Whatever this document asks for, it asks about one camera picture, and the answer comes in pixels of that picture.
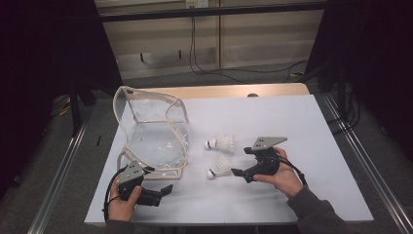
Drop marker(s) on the dark round table grommet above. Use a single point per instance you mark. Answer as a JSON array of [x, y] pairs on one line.
[[252, 95]]

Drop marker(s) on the person's left hand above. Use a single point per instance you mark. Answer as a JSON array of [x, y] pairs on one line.
[[120, 209]]

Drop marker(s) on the person's right hand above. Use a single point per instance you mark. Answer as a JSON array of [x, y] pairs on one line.
[[285, 180]]

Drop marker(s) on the black curtain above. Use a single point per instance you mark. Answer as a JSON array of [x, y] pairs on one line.
[[383, 65], [39, 65]]

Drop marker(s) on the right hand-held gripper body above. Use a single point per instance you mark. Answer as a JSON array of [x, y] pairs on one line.
[[266, 162]]

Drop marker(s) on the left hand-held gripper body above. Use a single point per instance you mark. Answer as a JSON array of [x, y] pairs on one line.
[[131, 173]]

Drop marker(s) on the black horizontal metal bar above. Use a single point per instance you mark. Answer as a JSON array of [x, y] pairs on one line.
[[207, 12]]

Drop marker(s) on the clear plastic bag beige trim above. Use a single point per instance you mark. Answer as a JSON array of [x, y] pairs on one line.
[[156, 143]]

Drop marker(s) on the black metal stand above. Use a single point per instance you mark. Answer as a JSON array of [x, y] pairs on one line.
[[75, 110]]

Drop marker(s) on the small black wall bracket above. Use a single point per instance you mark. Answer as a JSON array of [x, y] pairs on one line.
[[179, 54], [142, 58]]

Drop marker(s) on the white wall socket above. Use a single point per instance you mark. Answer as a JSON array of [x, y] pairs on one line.
[[196, 3]]

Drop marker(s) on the aluminium floor rail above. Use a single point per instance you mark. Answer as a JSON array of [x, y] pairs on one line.
[[367, 162], [58, 178]]

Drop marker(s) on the white table cover sheet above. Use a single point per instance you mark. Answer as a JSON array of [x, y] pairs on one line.
[[308, 123]]

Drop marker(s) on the small black stick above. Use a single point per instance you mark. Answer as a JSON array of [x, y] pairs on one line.
[[98, 140]]

